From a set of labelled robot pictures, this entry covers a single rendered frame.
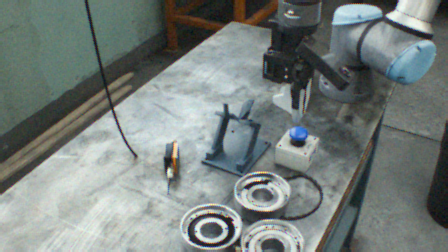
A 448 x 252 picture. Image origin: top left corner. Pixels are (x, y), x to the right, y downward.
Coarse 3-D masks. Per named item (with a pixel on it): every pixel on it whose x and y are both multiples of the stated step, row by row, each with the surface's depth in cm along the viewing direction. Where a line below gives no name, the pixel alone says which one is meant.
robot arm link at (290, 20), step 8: (280, 0) 77; (280, 8) 78; (288, 8) 77; (296, 8) 76; (304, 8) 75; (312, 8) 76; (320, 8) 78; (280, 16) 79; (288, 16) 77; (296, 16) 77; (304, 16) 76; (312, 16) 77; (288, 24) 78; (296, 24) 77; (304, 24) 77; (312, 24) 78
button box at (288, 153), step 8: (288, 136) 97; (312, 136) 97; (280, 144) 95; (288, 144) 95; (296, 144) 94; (304, 144) 94; (312, 144) 95; (280, 152) 94; (288, 152) 93; (296, 152) 93; (304, 152) 93; (312, 152) 94; (280, 160) 95; (288, 160) 94; (296, 160) 93; (304, 160) 92; (312, 160) 97; (296, 168) 94; (304, 168) 93
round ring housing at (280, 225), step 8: (256, 224) 78; (264, 224) 79; (272, 224) 79; (280, 224) 78; (288, 224) 77; (248, 232) 77; (256, 232) 78; (288, 232) 77; (296, 232) 77; (248, 240) 76; (264, 240) 76; (272, 240) 77; (280, 240) 76; (296, 240) 76; (304, 240) 74; (256, 248) 75; (264, 248) 78; (272, 248) 78; (280, 248) 77; (288, 248) 75; (304, 248) 73
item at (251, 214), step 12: (240, 180) 87; (252, 180) 88; (276, 180) 88; (240, 192) 86; (252, 192) 86; (264, 192) 87; (276, 192) 86; (288, 192) 85; (240, 204) 82; (252, 204) 83; (264, 204) 83; (288, 204) 83; (252, 216) 81; (264, 216) 81; (276, 216) 82
